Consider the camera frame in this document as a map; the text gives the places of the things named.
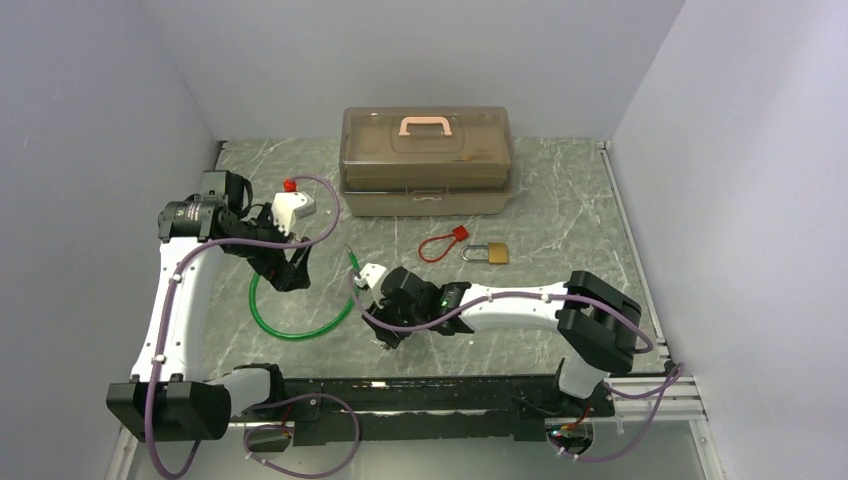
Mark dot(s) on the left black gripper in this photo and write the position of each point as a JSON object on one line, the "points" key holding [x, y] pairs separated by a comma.
{"points": [[284, 274]]}

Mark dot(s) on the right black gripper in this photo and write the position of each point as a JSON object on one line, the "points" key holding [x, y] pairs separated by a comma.
{"points": [[386, 335]]}

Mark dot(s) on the green cable lock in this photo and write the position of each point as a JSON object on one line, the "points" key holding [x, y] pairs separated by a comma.
{"points": [[294, 326]]}

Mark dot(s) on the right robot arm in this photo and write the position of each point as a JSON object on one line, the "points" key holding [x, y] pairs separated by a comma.
{"points": [[599, 323]]}

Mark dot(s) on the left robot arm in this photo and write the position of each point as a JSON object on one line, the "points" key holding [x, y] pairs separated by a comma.
{"points": [[195, 234]]}

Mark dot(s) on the brass padlock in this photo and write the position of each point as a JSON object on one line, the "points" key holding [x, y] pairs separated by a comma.
{"points": [[493, 253]]}

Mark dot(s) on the brown translucent tool box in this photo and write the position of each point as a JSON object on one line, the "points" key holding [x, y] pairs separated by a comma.
{"points": [[473, 172]]}

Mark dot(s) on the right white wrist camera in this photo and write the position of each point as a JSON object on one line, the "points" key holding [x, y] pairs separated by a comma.
{"points": [[370, 277]]}

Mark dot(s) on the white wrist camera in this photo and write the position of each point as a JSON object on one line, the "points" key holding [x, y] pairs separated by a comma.
{"points": [[370, 277], [291, 205]]}

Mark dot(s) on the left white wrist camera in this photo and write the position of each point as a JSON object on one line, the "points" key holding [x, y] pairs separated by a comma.
{"points": [[291, 205]]}

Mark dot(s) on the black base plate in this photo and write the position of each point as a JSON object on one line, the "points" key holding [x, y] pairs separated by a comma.
{"points": [[520, 407]]}

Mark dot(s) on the pink tool box handle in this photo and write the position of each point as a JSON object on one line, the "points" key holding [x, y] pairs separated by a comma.
{"points": [[408, 121]]}

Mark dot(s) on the aluminium frame rail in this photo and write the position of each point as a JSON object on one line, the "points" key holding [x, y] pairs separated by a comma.
{"points": [[199, 410]]}

